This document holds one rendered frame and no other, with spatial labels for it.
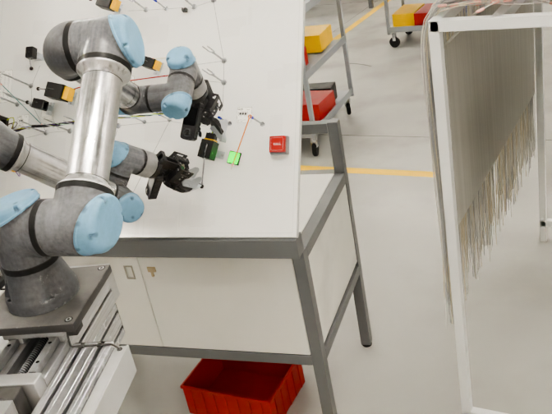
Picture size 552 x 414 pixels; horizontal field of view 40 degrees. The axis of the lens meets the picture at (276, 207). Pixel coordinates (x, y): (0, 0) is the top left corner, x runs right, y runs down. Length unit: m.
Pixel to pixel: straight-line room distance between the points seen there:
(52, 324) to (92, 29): 0.62
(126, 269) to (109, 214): 1.13
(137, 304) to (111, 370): 1.16
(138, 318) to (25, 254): 1.20
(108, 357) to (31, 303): 0.19
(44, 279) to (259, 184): 0.91
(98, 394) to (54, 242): 0.30
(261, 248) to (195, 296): 0.37
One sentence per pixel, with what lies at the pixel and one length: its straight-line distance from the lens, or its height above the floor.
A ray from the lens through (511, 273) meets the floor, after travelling 3.57.
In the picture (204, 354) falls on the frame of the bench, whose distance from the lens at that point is 2.68.
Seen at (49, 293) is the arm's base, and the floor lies 1.19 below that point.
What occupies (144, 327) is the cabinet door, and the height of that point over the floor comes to 0.48.
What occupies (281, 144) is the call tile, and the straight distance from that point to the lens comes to 2.26.
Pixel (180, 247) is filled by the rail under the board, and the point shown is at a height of 0.84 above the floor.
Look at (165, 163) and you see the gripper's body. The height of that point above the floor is 1.17.
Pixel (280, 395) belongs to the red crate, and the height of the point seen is 0.10.
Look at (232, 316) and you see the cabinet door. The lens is 2.53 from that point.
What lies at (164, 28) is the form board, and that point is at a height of 1.44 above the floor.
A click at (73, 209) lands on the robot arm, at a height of 1.38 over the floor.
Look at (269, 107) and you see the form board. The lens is 2.34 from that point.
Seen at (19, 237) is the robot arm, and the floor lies 1.33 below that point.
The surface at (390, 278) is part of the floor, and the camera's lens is 3.59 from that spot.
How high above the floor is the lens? 1.93
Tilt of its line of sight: 26 degrees down
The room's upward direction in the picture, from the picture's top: 11 degrees counter-clockwise
